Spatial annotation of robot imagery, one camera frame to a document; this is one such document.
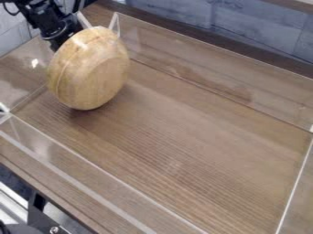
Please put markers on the black table frame bracket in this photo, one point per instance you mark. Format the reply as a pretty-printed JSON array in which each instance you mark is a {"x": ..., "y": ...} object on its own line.
[{"x": 40, "y": 221}]

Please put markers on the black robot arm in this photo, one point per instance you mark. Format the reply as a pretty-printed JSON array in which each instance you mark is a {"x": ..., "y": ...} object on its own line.
[{"x": 57, "y": 26}]

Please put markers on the clear acrylic corner bracket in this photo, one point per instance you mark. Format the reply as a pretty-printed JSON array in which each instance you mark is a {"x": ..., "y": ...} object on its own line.
[{"x": 113, "y": 25}]

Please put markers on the wooden bowl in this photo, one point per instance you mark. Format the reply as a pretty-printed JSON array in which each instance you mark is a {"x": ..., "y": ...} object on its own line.
[{"x": 88, "y": 69}]

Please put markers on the clear acrylic tray walls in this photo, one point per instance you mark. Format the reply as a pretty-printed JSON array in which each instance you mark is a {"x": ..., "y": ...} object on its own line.
[{"x": 199, "y": 150}]

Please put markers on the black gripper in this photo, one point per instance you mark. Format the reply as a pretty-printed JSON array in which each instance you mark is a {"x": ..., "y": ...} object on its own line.
[{"x": 71, "y": 26}]

